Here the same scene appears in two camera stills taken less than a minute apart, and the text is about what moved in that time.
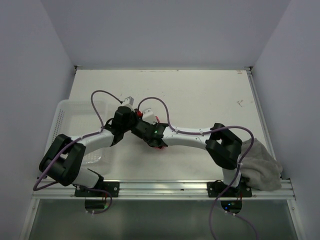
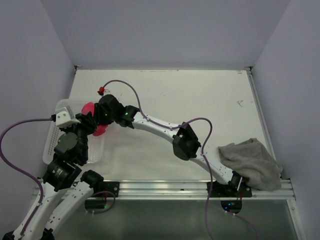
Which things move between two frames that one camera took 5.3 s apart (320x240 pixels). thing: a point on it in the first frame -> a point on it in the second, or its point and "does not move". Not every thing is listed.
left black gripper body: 126,127 -> 85,127
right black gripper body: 155,124 -> 102,118
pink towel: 159,148 -> 90,106
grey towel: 262,171 does not move
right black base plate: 216,189 does not move
